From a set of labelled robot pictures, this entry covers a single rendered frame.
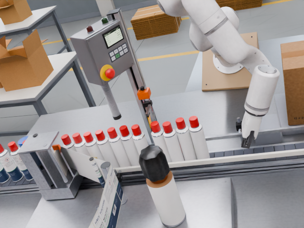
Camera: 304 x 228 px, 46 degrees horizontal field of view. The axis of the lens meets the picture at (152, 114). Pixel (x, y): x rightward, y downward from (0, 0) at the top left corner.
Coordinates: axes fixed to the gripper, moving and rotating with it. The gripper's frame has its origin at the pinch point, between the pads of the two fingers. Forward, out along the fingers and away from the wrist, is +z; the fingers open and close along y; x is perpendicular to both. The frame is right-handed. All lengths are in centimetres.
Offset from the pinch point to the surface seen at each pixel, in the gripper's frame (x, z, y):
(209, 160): -12.6, 7.8, 4.6
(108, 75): -53, -21, 1
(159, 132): -32.9, 1.0, 0.8
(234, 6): 23, 86, -425
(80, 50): -64, -28, -2
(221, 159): -8.0, 6.4, 4.6
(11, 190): -98, 45, 5
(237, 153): -1.6, 7.3, -1.9
